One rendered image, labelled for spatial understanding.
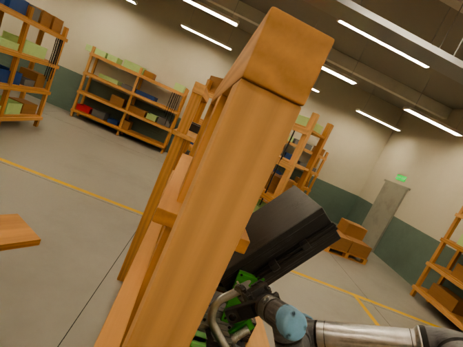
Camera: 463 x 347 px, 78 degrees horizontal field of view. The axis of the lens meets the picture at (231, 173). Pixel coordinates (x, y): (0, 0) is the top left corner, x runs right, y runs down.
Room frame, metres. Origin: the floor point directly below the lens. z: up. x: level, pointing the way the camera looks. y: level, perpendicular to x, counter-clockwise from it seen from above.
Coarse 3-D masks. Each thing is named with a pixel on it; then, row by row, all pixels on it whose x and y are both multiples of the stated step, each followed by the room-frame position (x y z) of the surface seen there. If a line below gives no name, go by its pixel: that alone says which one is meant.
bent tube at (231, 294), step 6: (222, 294) 0.96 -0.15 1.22; (228, 294) 0.96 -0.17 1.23; (234, 294) 0.96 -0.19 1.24; (216, 300) 0.95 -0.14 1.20; (222, 300) 0.95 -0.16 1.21; (228, 300) 0.96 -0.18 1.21; (210, 306) 0.95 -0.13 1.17; (216, 306) 0.94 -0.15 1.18; (210, 312) 0.94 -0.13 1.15; (216, 312) 0.95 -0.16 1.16; (210, 318) 0.93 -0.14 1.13; (210, 324) 0.93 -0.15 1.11; (216, 324) 0.94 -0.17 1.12; (216, 330) 0.93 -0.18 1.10; (216, 336) 0.93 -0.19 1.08; (222, 336) 0.93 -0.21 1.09; (222, 342) 0.93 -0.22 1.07
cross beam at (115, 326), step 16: (160, 224) 1.17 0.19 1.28; (144, 240) 0.98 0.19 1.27; (144, 256) 0.89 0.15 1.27; (128, 272) 0.77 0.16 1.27; (144, 272) 0.80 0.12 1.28; (128, 288) 0.70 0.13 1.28; (128, 304) 0.65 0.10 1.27; (112, 320) 0.58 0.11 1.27; (128, 320) 0.60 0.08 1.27; (112, 336) 0.54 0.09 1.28
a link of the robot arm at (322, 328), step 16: (320, 320) 0.81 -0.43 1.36; (320, 336) 0.76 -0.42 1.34; (336, 336) 0.75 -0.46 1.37; (352, 336) 0.74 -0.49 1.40; (368, 336) 0.73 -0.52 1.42; (384, 336) 0.72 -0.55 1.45; (400, 336) 0.71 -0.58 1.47; (416, 336) 0.70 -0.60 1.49; (432, 336) 0.68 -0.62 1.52; (448, 336) 0.66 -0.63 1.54
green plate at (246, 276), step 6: (240, 270) 1.09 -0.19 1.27; (240, 276) 1.08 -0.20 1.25; (246, 276) 1.09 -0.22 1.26; (252, 276) 1.09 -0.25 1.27; (234, 282) 1.08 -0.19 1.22; (240, 282) 1.08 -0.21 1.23; (252, 282) 1.09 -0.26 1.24; (234, 300) 1.06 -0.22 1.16; (228, 306) 1.05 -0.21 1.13; (222, 318) 1.03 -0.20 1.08; (234, 324) 1.04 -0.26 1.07
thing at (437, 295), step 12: (456, 216) 5.95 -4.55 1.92; (444, 240) 5.89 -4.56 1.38; (456, 252) 6.04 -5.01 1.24; (432, 264) 5.85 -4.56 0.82; (420, 276) 5.99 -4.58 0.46; (444, 276) 5.49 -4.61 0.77; (456, 276) 5.42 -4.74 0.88; (420, 288) 5.85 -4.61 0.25; (432, 288) 5.69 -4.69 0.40; (444, 288) 5.61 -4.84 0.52; (432, 300) 5.45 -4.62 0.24; (444, 300) 5.36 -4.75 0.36; (456, 300) 5.19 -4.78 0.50; (444, 312) 5.13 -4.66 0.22; (456, 312) 5.17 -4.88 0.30; (456, 324) 4.85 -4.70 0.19
